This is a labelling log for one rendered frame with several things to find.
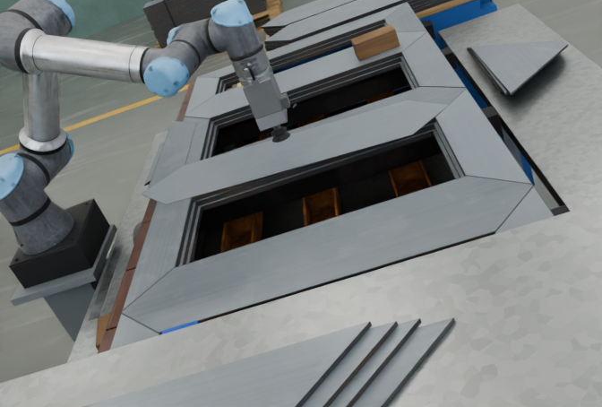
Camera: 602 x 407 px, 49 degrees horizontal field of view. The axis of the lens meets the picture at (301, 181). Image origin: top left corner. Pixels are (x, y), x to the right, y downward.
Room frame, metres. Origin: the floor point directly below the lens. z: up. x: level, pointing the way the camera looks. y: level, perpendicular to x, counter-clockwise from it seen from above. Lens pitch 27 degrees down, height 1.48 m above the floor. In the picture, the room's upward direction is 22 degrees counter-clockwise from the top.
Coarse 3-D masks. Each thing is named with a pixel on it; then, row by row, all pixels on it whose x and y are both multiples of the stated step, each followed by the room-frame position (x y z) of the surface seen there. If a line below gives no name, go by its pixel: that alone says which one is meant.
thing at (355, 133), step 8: (368, 112) 1.41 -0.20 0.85; (344, 120) 1.42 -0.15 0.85; (352, 120) 1.40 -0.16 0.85; (360, 120) 1.39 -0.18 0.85; (368, 120) 1.37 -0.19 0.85; (344, 128) 1.38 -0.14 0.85; (352, 128) 1.36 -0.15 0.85; (360, 128) 1.35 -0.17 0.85; (368, 128) 1.33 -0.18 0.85; (344, 136) 1.34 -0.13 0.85; (352, 136) 1.32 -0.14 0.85; (360, 136) 1.31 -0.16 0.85; (368, 136) 1.29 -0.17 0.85; (344, 144) 1.30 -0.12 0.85; (352, 144) 1.29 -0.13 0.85; (360, 144) 1.27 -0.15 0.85; (368, 144) 1.26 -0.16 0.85; (344, 152) 1.27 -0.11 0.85
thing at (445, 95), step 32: (352, 32) 2.05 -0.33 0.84; (288, 64) 2.07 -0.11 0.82; (384, 64) 1.70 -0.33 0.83; (288, 96) 1.75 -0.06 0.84; (416, 96) 1.40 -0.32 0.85; (448, 96) 1.33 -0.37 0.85; (192, 160) 1.55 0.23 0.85; (352, 160) 1.28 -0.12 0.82; (448, 160) 1.11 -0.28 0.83; (224, 192) 1.33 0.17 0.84; (256, 192) 1.31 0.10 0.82; (192, 224) 1.25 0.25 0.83; (192, 256) 1.15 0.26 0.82; (416, 256) 0.84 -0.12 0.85
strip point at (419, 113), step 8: (408, 104) 1.37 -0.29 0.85; (416, 104) 1.36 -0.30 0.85; (424, 104) 1.34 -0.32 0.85; (432, 104) 1.32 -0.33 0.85; (440, 104) 1.31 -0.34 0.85; (448, 104) 1.29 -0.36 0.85; (408, 112) 1.33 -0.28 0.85; (416, 112) 1.32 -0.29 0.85; (424, 112) 1.30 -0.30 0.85; (432, 112) 1.29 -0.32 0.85; (440, 112) 1.27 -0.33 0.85; (408, 120) 1.29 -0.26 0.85; (416, 120) 1.28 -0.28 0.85; (424, 120) 1.27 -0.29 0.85; (416, 128) 1.24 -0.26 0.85
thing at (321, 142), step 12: (336, 120) 1.44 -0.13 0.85; (312, 132) 1.43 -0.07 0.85; (324, 132) 1.40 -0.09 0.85; (336, 132) 1.38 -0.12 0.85; (312, 144) 1.37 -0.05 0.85; (324, 144) 1.34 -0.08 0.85; (336, 144) 1.32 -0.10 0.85; (312, 156) 1.31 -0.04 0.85; (324, 156) 1.29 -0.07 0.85; (336, 156) 1.27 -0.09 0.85
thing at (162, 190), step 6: (180, 168) 1.53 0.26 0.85; (174, 174) 1.51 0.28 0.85; (162, 180) 1.50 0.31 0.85; (168, 180) 1.48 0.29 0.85; (174, 180) 1.47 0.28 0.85; (156, 186) 1.48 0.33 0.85; (162, 186) 1.46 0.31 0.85; (168, 186) 1.45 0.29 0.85; (156, 192) 1.45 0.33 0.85; (162, 192) 1.43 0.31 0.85; (168, 192) 1.42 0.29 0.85; (150, 198) 1.43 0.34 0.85; (156, 198) 1.41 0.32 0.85; (162, 198) 1.40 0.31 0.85; (168, 198) 1.39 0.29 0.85
